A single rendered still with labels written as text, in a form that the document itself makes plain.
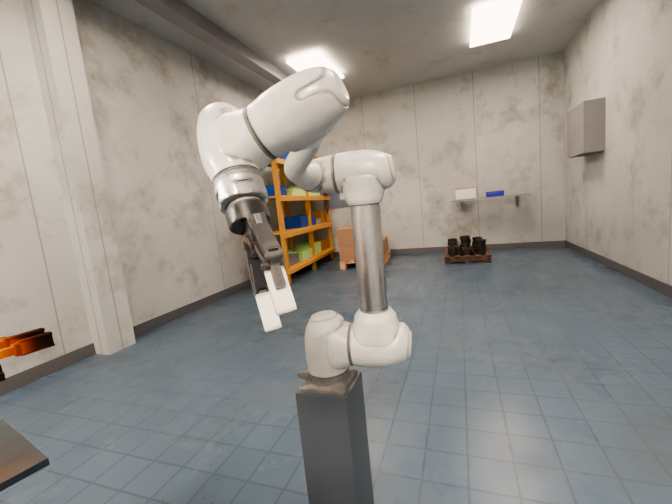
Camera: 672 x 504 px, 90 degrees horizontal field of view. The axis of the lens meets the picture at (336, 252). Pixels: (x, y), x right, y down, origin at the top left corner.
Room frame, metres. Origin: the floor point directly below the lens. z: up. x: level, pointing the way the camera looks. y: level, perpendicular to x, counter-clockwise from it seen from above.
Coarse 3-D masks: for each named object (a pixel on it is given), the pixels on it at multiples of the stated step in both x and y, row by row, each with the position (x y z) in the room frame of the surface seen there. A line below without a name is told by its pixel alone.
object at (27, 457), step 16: (0, 432) 0.97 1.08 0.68; (16, 432) 0.96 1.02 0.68; (0, 448) 0.89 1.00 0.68; (16, 448) 0.88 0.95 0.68; (32, 448) 0.87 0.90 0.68; (0, 464) 0.82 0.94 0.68; (16, 464) 0.81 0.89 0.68; (32, 464) 0.81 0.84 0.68; (48, 464) 0.82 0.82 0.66; (0, 480) 0.76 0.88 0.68; (16, 480) 0.77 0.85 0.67
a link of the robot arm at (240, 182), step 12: (228, 168) 0.59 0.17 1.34; (240, 168) 0.59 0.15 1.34; (252, 168) 0.61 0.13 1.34; (216, 180) 0.60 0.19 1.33; (228, 180) 0.58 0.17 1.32; (240, 180) 0.59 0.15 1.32; (252, 180) 0.59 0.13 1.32; (216, 192) 0.60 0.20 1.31; (228, 192) 0.58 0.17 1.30; (240, 192) 0.58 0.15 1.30; (252, 192) 0.58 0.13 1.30; (264, 192) 0.60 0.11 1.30; (228, 204) 0.59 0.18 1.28
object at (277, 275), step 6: (270, 252) 0.47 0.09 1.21; (276, 258) 0.48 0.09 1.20; (270, 264) 0.48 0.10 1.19; (276, 264) 0.48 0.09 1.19; (270, 270) 0.49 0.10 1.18; (276, 270) 0.48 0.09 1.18; (276, 276) 0.48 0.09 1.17; (282, 276) 0.48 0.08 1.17; (276, 282) 0.47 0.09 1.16; (282, 282) 0.48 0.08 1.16; (276, 288) 0.47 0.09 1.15
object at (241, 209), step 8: (240, 200) 0.58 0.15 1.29; (248, 200) 0.58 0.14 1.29; (256, 200) 0.59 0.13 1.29; (232, 208) 0.57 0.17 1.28; (240, 208) 0.57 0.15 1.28; (248, 208) 0.57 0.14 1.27; (256, 208) 0.58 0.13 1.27; (264, 208) 0.59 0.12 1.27; (232, 216) 0.57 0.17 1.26; (240, 216) 0.56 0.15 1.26; (232, 224) 0.57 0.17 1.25; (240, 224) 0.58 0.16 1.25; (248, 224) 0.56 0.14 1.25; (232, 232) 0.59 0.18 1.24; (240, 232) 0.60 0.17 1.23; (248, 232) 0.57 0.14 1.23; (256, 240) 0.55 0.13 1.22; (256, 256) 0.58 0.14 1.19
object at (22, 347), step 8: (32, 336) 1.00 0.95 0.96; (40, 336) 1.00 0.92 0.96; (48, 336) 1.02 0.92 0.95; (16, 344) 0.95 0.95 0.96; (24, 344) 0.97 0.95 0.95; (32, 344) 0.99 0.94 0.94; (40, 344) 1.00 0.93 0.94; (48, 344) 1.02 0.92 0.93; (0, 352) 0.92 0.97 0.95; (8, 352) 0.94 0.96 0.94; (16, 352) 0.94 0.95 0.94; (24, 352) 0.97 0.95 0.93; (32, 352) 0.98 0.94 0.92
